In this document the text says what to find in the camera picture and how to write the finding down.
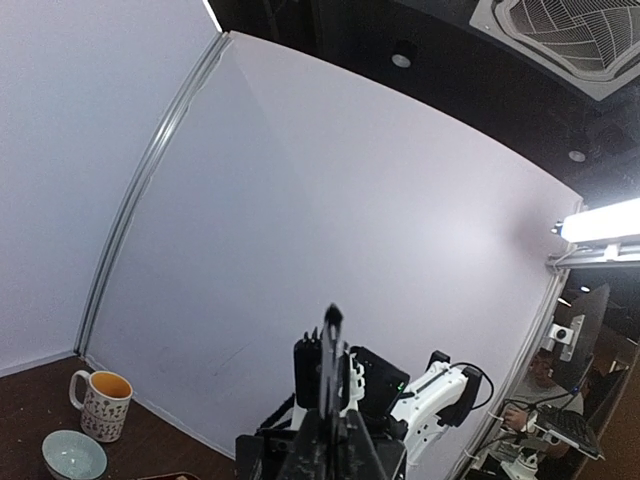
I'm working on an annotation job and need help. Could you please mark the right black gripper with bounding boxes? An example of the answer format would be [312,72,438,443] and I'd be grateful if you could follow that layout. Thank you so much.
[235,327,408,479]

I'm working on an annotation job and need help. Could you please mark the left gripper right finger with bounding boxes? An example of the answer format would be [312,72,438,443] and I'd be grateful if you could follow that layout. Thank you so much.
[339,410,387,480]

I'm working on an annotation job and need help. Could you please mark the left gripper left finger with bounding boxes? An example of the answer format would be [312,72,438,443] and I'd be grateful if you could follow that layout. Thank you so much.
[277,409,340,479]

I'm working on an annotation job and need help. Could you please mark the metal tongs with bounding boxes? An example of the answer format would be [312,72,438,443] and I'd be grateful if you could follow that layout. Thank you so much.
[319,303,344,445]

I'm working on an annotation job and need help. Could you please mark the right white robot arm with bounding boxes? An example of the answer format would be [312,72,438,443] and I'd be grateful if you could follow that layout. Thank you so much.
[235,331,484,479]

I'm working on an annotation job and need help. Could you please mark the dark red chocolate tray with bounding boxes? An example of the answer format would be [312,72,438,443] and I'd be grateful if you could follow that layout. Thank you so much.
[147,471,198,480]

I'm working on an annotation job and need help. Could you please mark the floral mug orange inside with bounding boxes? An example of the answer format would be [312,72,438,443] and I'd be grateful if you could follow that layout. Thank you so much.
[68,370,134,443]

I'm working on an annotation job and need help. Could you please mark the pale blue ceramic bowl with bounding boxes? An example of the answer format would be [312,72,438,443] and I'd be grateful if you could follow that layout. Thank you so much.
[41,430,108,480]

